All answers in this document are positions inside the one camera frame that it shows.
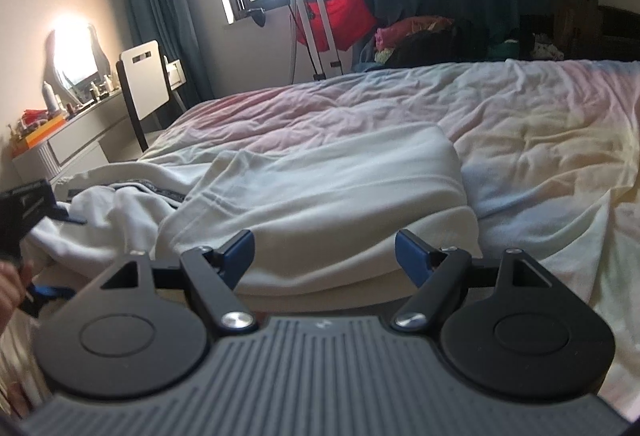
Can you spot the white spray bottle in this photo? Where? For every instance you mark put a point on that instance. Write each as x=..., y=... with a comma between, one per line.
x=49, y=97

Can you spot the wavy vanity mirror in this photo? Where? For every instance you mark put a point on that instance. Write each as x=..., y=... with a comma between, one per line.
x=75, y=60

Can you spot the person left hand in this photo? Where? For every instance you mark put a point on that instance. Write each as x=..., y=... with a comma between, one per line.
x=13, y=284

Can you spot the white dressing table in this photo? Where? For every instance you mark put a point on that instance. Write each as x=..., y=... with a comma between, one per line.
x=100, y=135

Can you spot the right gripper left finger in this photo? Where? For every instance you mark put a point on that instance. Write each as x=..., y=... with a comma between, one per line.
x=211, y=277

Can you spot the pastel bed sheet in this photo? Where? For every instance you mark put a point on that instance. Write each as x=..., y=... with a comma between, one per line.
x=549, y=158

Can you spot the orange box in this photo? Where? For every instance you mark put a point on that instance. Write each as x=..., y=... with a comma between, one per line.
x=42, y=132

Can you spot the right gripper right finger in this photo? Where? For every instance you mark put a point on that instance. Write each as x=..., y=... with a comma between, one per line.
x=438, y=275

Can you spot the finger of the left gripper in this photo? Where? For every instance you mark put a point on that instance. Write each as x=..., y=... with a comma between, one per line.
x=38, y=297

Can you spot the pink clothes pile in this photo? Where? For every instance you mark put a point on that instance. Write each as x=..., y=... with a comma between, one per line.
x=391, y=36

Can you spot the white zip hoodie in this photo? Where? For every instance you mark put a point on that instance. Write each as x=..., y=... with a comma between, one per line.
x=324, y=218

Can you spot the white black chair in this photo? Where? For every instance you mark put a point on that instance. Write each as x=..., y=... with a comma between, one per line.
x=148, y=81

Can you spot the red bag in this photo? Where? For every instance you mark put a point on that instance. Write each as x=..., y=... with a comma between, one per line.
x=350, y=21

